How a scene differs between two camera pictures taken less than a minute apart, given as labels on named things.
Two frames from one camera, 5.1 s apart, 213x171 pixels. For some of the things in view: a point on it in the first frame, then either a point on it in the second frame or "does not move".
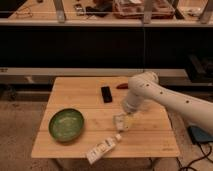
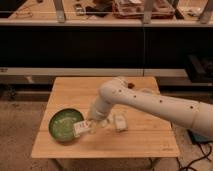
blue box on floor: (199, 135) does not move
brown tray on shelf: (135, 9) does not move
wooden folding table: (84, 111) does not move
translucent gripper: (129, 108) → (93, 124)
